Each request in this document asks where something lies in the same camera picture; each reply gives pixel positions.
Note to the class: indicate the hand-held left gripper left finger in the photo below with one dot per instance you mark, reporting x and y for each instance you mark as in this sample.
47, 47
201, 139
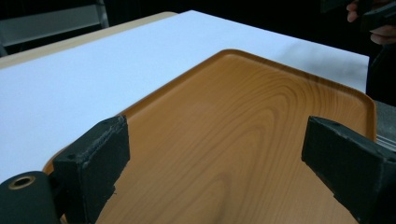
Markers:
90, 161

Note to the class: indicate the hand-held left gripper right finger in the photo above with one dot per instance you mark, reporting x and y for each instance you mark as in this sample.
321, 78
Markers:
348, 158

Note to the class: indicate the wooden tray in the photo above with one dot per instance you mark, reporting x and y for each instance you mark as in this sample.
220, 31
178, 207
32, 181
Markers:
236, 130

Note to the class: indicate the grey metal chair frame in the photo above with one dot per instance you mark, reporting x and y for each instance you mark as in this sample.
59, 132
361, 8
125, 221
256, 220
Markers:
53, 25

